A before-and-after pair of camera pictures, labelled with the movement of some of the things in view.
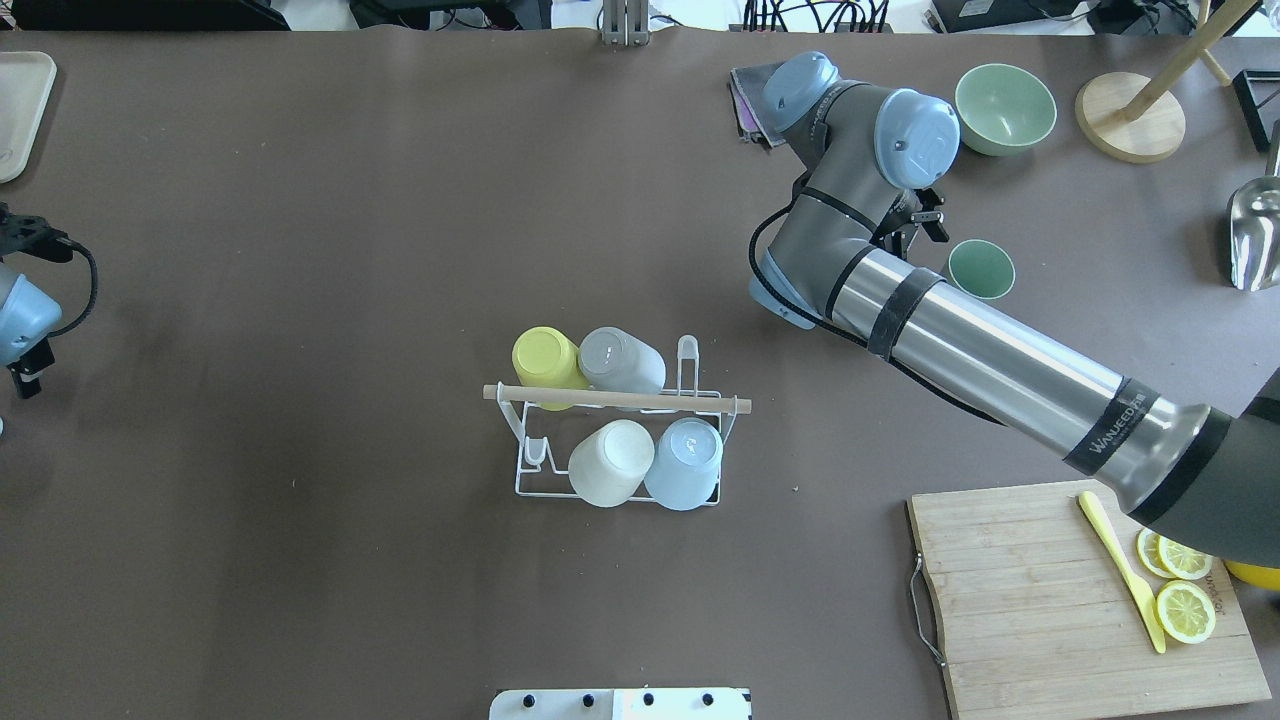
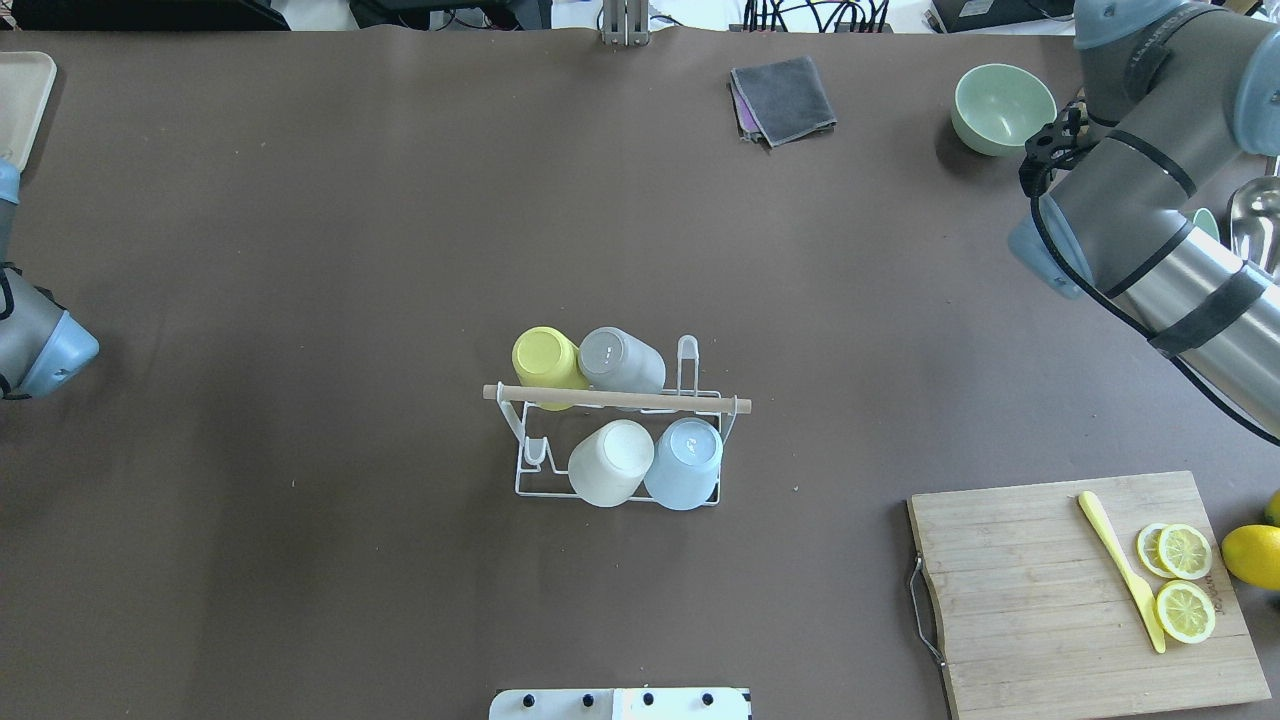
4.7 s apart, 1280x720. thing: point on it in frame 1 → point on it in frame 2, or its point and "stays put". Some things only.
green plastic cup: [982, 269] → [1204, 220]
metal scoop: [1255, 226] stays put
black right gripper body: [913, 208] → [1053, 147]
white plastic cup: [611, 462] stays put
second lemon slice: [1185, 612] stays put
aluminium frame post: [625, 22] stays put
